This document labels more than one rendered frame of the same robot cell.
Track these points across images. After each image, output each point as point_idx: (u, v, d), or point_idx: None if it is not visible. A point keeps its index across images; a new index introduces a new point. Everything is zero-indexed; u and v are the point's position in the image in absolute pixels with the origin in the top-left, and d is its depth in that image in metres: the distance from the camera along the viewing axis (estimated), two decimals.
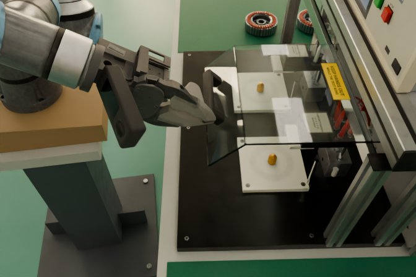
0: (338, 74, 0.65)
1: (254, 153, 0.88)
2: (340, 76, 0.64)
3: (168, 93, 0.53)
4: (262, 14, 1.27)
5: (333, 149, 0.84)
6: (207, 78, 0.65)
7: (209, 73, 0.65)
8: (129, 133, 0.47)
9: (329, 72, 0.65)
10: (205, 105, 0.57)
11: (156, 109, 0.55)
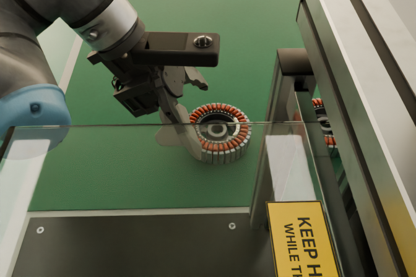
0: (326, 261, 0.17)
1: None
2: (332, 273, 0.17)
3: None
4: (221, 112, 0.62)
5: None
6: None
7: None
8: (217, 35, 0.48)
9: (294, 250, 0.18)
10: None
11: (182, 86, 0.53)
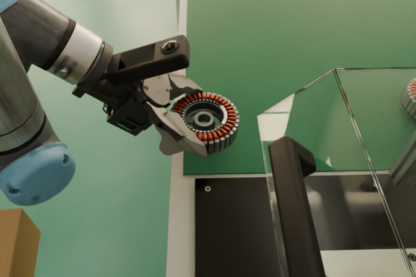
0: None
1: None
2: None
3: None
4: (206, 101, 0.60)
5: None
6: (288, 166, 0.23)
7: (290, 148, 0.24)
8: (182, 36, 0.49)
9: None
10: None
11: (169, 94, 0.53)
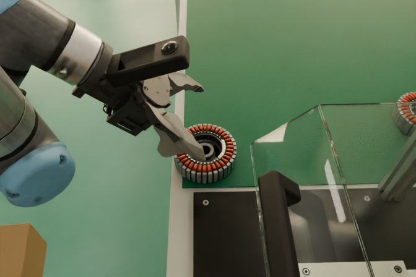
0: None
1: None
2: None
3: None
4: (210, 133, 0.66)
5: None
6: (274, 199, 0.26)
7: (277, 182, 0.27)
8: (182, 37, 0.48)
9: None
10: None
11: (168, 94, 0.53)
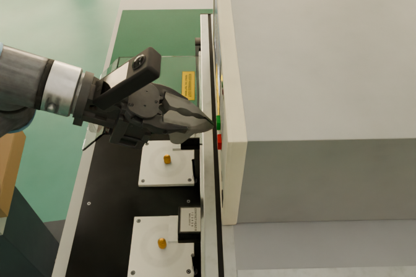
0: (192, 80, 0.83)
1: (147, 234, 0.89)
2: (193, 82, 0.83)
3: (160, 91, 0.58)
4: None
5: None
6: None
7: (93, 79, 0.84)
8: (149, 49, 0.50)
9: (186, 78, 0.83)
10: (196, 110, 0.60)
11: (158, 105, 0.55)
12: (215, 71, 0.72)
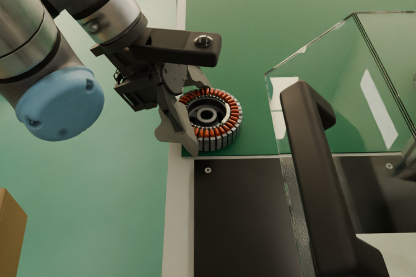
0: None
1: None
2: None
3: None
4: (213, 97, 0.59)
5: None
6: (304, 112, 0.19)
7: (306, 93, 0.20)
8: (219, 36, 0.48)
9: None
10: None
11: (182, 85, 0.53)
12: None
